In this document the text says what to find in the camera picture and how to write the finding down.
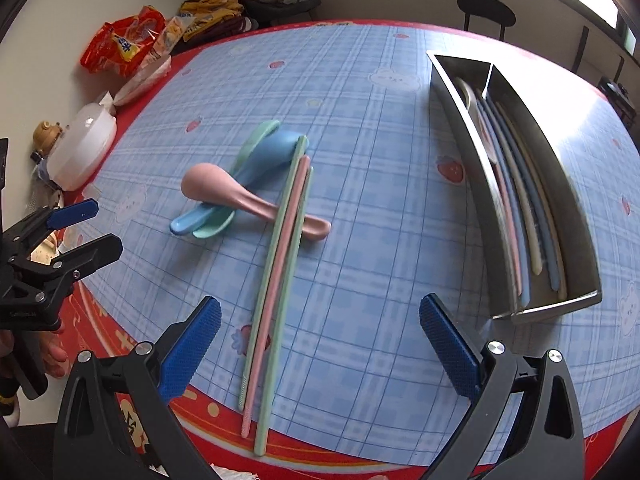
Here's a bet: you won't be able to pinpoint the red snack bag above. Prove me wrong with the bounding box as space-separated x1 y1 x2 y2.
79 6 166 78

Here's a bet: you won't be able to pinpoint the small bear figurine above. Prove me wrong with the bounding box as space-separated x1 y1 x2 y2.
32 120 63 157

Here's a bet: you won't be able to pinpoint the yellow snack bags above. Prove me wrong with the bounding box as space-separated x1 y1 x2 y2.
178 0 244 42

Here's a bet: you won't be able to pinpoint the stainless steel utensil tray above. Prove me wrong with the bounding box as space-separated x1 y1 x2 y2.
427 51 602 324

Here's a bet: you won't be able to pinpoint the green chopstick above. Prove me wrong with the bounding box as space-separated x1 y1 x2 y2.
238 134 308 412
254 165 314 456

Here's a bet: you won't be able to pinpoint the green spoon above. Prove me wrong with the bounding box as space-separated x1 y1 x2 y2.
192 119 280 240

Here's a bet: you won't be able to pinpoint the clear plastic bag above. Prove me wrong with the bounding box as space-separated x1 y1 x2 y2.
113 55 171 107

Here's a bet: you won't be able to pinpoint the pink spoon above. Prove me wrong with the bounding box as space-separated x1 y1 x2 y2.
181 162 331 242

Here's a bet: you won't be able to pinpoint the cream chopstick in tray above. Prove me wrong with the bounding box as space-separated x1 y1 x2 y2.
485 99 542 275

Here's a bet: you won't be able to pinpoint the black round stool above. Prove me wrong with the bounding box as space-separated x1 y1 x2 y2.
457 0 516 41

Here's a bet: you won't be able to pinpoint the white plastic container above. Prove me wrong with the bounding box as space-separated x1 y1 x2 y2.
46 103 117 192

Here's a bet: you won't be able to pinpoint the person's left hand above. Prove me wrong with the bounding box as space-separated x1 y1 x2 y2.
1 324 70 378

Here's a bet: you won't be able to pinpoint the blue plaid tablecloth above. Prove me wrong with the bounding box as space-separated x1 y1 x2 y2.
63 22 639 479

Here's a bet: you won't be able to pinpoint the blue spoon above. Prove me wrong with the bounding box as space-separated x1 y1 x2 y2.
169 123 301 235

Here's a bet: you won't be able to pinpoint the pink chopstick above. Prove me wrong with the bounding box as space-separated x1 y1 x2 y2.
241 155 310 438
478 105 523 296

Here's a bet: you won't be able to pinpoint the pink chopstick in tray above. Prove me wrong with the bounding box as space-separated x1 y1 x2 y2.
478 105 523 296

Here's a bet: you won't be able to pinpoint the beige chopstick in tray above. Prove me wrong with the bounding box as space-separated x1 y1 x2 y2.
496 102 567 301

